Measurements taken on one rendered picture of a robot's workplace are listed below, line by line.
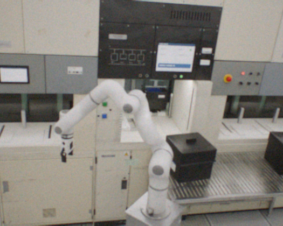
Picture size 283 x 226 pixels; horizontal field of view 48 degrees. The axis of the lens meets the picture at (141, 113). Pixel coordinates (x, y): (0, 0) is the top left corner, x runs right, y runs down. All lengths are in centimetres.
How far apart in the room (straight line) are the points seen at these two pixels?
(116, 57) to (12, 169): 119
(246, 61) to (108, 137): 125
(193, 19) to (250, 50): 55
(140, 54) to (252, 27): 88
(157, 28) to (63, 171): 134
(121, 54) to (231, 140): 125
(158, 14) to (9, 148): 148
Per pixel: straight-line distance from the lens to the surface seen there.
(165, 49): 236
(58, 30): 225
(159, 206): 200
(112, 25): 226
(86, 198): 283
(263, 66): 273
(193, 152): 224
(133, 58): 232
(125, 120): 286
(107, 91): 174
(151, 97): 302
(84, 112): 184
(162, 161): 177
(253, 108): 341
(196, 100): 251
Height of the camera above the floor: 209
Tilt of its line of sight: 23 degrees down
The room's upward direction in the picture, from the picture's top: 5 degrees clockwise
